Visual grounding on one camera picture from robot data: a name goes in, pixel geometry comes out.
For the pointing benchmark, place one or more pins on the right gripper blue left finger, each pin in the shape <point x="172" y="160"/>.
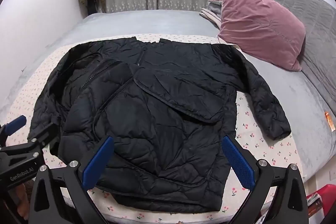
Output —
<point x="60" y="195"/>

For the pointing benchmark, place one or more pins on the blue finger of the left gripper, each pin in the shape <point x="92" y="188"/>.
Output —
<point x="10" y="128"/>
<point x="48" y="134"/>

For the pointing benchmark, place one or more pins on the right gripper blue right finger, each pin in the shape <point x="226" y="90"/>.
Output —
<point x="289" y="203"/>

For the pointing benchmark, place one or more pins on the black quilted puffer jacket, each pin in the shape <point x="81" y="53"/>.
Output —
<point x="167" y="106"/>

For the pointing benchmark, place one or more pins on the person's left hand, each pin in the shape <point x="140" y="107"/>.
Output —
<point x="21" y="192"/>

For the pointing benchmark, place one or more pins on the red object beside bed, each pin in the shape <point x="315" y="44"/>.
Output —
<point x="321" y="201"/>

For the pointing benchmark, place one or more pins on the grey bed blanket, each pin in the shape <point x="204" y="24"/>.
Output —
<point x="26" y="43"/>

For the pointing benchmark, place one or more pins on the orange tag on bed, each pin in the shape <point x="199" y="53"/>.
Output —
<point x="330" y="121"/>

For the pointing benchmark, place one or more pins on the grey padded headboard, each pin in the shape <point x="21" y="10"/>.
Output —
<point x="317" y="57"/>

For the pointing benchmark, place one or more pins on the pink velvet pillow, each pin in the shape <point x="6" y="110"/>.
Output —
<point x="263" y="29"/>

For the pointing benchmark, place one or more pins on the folded grey pink blankets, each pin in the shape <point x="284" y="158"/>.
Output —
<point x="213" y="12"/>

